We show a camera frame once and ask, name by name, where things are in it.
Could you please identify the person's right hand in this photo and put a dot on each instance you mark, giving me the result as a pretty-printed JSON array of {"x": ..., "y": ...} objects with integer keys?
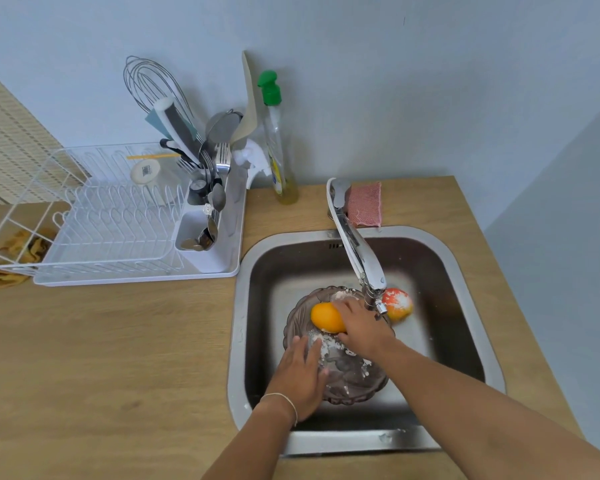
[{"x": 367, "y": 332}]

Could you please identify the person's left hand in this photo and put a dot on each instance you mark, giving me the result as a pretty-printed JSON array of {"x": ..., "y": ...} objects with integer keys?
[{"x": 300, "y": 384}]

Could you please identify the red yellow apple fruit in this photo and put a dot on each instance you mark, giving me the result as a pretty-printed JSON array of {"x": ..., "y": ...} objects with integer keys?
[{"x": 399, "y": 304}]

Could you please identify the orange mango fruit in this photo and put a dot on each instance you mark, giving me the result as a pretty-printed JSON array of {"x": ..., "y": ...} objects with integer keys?
[{"x": 325, "y": 317}]

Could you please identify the white dish rack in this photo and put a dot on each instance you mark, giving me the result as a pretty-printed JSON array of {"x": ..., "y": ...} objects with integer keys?
[{"x": 105, "y": 229}]

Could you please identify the person's left forearm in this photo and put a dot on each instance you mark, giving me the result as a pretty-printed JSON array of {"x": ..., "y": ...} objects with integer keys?
[{"x": 250, "y": 444}]

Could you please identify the person's right forearm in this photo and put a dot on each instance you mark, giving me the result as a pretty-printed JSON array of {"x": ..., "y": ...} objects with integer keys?
[{"x": 480, "y": 419}]

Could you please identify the chrome faucet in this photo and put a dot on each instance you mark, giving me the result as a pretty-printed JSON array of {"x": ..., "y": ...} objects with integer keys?
[{"x": 360, "y": 254}]

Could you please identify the stainless steel sink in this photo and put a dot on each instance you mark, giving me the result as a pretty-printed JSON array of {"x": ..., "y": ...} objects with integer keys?
[{"x": 280, "y": 274}]

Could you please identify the pink sponge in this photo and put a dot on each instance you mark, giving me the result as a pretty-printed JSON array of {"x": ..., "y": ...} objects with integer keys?
[{"x": 365, "y": 204}]

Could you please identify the white plastic cutlery holder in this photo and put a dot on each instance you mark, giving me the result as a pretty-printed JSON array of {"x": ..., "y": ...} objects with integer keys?
[{"x": 205, "y": 259}]

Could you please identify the metal spoon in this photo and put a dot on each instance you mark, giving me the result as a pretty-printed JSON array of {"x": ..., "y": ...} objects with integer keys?
[
  {"x": 217, "y": 197},
  {"x": 205, "y": 239}
]

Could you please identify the green capped dish soap bottle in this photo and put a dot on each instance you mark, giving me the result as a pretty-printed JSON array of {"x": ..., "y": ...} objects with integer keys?
[{"x": 277, "y": 154}]

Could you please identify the white spray bottle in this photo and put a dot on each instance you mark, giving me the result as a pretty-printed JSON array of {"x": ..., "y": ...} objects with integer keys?
[{"x": 252, "y": 154}]

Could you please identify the metal fork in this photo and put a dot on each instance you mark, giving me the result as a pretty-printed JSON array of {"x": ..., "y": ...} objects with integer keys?
[{"x": 223, "y": 159}]

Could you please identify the beige spatula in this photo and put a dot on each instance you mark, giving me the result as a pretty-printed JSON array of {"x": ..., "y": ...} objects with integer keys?
[{"x": 250, "y": 114}]

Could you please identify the grey metal ladle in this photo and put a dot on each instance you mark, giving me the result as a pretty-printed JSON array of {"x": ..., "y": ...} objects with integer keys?
[{"x": 222, "y": 127}]

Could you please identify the round white disc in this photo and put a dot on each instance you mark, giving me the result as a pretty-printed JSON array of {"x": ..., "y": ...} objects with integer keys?
[{"x": 145, "y": 170}]

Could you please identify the thin yellow stick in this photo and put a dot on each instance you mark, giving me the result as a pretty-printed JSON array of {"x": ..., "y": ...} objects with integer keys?
[{"x": 150, "y": 156}]

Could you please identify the teal spatula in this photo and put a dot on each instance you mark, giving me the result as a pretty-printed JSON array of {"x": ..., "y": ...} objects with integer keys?
[{"x": 155, "y": 122}]

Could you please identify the yellow cloth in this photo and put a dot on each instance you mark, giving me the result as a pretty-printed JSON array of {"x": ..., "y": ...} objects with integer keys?
[{"x": 5, "y": 279}]

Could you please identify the woven rattan folding screen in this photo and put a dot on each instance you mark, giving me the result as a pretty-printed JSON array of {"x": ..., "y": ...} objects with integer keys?
[{"x": 10, "y": 144}]

